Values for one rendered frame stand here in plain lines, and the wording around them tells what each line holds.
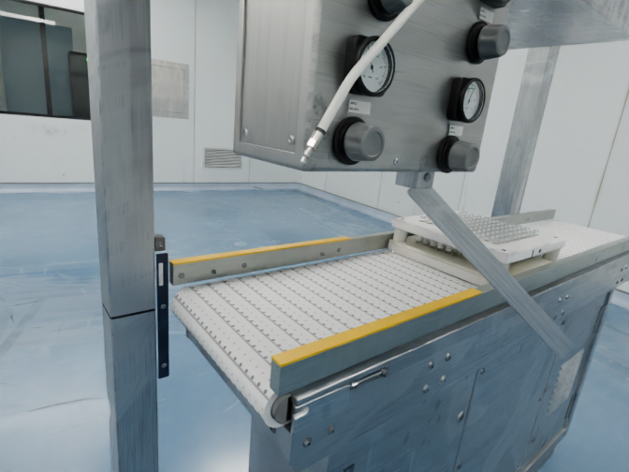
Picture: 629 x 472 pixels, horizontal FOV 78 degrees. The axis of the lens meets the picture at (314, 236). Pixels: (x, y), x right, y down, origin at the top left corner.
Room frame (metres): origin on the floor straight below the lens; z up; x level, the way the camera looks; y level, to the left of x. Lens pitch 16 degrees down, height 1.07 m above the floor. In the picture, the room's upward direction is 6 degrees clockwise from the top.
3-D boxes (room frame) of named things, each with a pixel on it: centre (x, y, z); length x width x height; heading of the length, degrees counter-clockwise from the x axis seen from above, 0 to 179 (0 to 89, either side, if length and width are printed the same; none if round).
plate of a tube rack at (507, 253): (0.78, -0.33, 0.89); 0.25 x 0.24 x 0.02; 40
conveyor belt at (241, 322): (0.84, -0.41, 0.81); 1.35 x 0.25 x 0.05; 130
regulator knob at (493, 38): (0.37, -0.13, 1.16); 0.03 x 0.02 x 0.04; 130
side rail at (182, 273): (0.93, -0.31, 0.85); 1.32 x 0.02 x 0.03; 130
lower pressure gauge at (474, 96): (0.36, -0.12, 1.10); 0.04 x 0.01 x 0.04; 130
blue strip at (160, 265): (0.51, 0.21, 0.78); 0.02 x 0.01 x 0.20; 130
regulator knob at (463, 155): (0.36, -0.12, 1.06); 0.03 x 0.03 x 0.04; 40
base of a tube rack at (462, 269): (0.78, -0.33, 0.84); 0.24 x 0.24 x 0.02; 40
